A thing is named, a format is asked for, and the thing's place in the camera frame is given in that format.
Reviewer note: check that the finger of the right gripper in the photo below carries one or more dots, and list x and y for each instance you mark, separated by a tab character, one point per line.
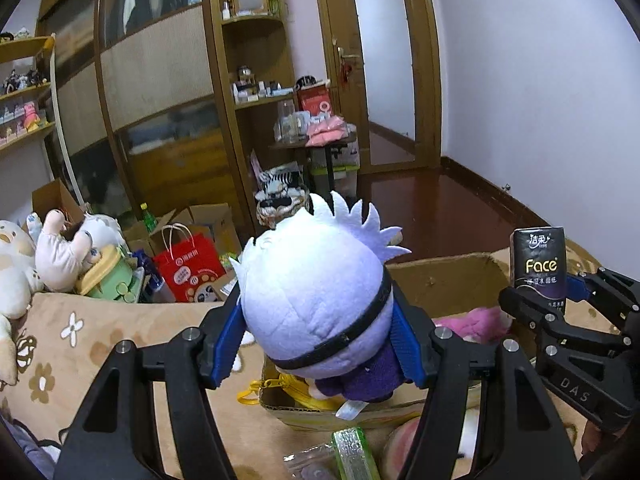
613	295
548	323

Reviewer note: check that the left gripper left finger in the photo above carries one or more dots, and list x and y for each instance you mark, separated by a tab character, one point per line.
114	434

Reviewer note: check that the pink strawberry bear plush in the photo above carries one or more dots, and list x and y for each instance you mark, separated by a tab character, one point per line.
480	325

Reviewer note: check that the black Face tissue pack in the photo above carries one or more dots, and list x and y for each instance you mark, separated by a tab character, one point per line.
538	262

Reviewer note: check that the green tissue pack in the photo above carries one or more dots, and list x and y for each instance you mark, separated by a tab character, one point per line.
353	455

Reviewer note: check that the bagged purple charm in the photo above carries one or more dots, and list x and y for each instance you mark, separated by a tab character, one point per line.
317	463

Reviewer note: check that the white haired purple doll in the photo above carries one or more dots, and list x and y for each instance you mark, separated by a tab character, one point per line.
316	295

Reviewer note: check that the person's right hand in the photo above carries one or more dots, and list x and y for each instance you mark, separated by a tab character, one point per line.
603	442

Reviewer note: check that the purple clothed leg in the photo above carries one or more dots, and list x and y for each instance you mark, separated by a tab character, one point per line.
23	456

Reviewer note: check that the open cardboard box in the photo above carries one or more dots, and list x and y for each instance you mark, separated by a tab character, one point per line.
447	287

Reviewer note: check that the pink swirl roll plush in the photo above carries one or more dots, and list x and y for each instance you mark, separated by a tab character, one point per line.
398	445

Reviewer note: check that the green yellow plush bag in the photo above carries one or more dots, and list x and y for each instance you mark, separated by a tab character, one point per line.
111	278

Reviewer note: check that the large cream duck plush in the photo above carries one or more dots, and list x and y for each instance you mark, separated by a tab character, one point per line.
19	281

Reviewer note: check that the white pink elephant plush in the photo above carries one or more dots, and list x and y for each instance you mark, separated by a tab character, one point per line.
61	262

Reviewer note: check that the red paper shopping bag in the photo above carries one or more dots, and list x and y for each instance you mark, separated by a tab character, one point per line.
189	264

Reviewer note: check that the brown floor carton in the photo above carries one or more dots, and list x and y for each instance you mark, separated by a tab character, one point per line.
214	221

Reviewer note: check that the green glass bottle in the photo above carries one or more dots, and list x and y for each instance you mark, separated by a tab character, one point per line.
149	220

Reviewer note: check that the clear storage bin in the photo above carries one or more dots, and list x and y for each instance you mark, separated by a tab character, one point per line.
345	180

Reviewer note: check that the brown carton by shelf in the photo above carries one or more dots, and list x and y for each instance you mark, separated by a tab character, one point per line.
55	195

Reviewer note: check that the small black side table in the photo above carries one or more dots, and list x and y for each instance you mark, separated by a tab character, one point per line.
340	153

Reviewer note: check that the pink folded cloth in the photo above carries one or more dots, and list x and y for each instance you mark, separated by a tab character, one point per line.
326	131

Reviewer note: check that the lace basket with plush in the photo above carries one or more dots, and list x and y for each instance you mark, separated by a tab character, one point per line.
282	191

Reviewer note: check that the white toy shelf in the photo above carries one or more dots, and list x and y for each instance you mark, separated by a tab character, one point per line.
29	101

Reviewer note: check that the red gift box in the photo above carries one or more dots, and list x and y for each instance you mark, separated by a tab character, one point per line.
315	99

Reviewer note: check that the large wooden wardrobe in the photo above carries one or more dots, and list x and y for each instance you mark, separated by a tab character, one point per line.
164	103

